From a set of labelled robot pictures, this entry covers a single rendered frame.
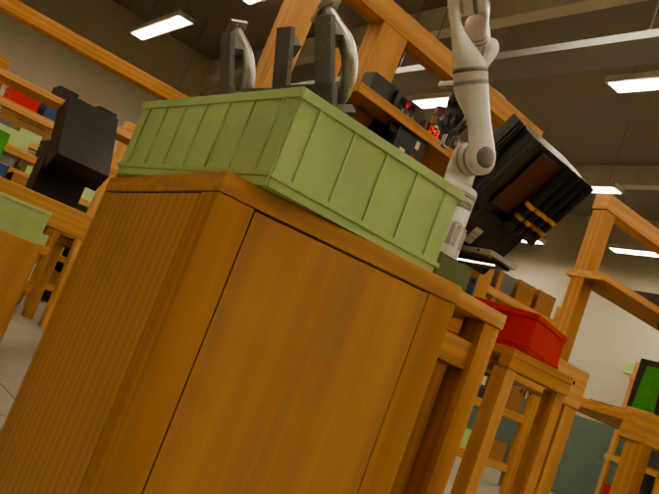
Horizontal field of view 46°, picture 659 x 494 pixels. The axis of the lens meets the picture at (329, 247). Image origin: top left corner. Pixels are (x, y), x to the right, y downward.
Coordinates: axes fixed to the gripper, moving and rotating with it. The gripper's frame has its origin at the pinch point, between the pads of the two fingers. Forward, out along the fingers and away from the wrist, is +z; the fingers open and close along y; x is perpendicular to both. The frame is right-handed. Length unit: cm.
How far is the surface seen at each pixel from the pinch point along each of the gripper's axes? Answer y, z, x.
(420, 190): -59, 38, 61
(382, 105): 54, -21, -17
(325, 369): -59, 74, 67
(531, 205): 9, -5, -60
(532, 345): -25, 46, -37
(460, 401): -34, 70, -3
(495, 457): 374, 98, -625
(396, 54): 66, -47, -24
